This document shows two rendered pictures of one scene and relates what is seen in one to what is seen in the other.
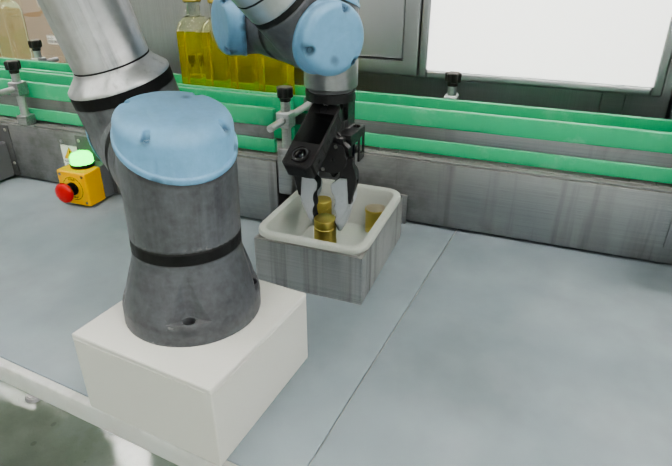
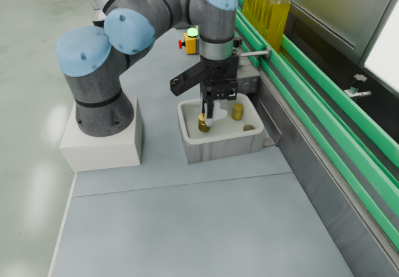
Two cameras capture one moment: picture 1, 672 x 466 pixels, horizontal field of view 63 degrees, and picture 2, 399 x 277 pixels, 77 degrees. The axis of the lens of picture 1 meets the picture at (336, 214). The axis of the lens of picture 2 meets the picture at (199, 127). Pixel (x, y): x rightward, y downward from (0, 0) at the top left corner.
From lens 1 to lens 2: 0.62 m
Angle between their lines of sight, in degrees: 48
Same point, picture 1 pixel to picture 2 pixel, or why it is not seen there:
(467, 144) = (318, 131)
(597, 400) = not seen: outside the picture
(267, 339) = (100, 147)
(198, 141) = (66, 59)
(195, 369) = (68, 138)
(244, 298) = (99, 127)
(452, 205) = (295, 157)
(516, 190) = (323, 181)
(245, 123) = not seen: hidden behind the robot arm
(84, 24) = not seen: outside the picture
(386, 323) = (180, 180)
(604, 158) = (389, 219)
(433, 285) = (226, 185)
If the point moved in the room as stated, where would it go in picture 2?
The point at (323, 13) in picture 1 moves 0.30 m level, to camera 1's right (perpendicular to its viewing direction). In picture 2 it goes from (108, 18) to (222, 131)
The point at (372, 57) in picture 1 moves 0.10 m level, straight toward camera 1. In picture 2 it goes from (342, 37) to (316, 46)
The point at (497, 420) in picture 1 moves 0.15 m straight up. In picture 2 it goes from (137, 254) to (122, 224)
